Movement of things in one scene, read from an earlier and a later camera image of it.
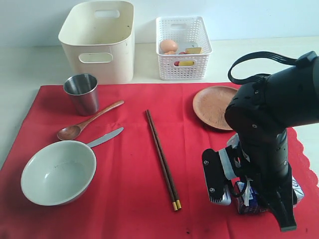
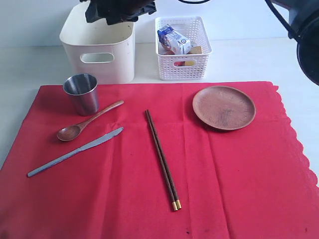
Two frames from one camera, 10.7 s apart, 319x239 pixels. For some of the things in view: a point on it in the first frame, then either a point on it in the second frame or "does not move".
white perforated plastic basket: x=188 y=32 does not move
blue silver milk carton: x=248 y=202 to x=174 y=40
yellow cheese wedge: x=193 y=50 does not move
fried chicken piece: x=170 y=53 does not move
